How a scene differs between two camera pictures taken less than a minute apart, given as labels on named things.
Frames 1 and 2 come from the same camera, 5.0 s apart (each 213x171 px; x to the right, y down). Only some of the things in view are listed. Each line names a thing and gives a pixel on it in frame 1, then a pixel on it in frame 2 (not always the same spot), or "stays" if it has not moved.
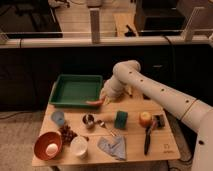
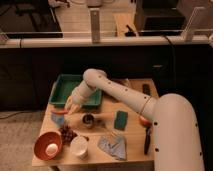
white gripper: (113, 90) to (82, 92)
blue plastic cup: (58, 117) stays
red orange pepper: (96, 103) to (59, 112)
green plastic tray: (74, 90) stays
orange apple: (145, 119) stays
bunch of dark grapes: (67, 134) stays
